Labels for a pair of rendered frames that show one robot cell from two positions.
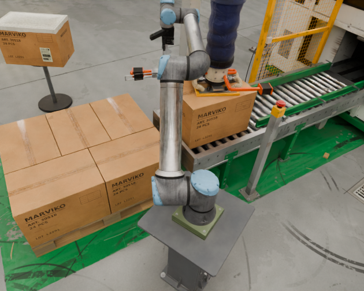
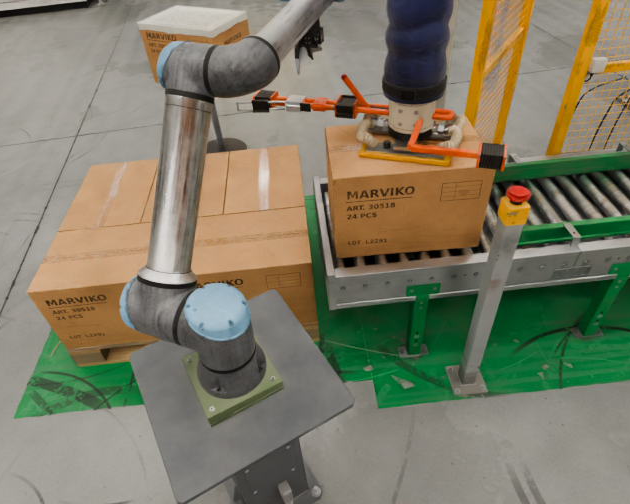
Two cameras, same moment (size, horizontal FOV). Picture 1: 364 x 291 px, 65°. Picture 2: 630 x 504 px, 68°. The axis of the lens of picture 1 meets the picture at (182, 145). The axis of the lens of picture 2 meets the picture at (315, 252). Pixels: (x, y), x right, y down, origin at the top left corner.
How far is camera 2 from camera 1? 90 cm
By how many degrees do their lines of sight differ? 24
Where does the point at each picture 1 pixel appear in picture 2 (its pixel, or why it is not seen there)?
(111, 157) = (204, 242)
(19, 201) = (47, 273)
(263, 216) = (472, 435)
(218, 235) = (242, 427)
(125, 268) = not seen: hidden behind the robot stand
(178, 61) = (191, 53)
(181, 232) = (185, 396)
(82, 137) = not seen: hidden behind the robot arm
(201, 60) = (237, 55)
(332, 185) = not seen: outside the picture
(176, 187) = (157, 305)
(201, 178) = (209, 301)
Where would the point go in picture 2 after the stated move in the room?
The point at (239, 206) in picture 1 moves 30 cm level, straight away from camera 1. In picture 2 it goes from (324, 387) to (397, 327)
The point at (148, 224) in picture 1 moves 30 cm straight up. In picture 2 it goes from (144, 361) to (107, 294)
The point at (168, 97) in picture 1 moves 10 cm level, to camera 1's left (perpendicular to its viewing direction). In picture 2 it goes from (166, 125) to (136, 118)
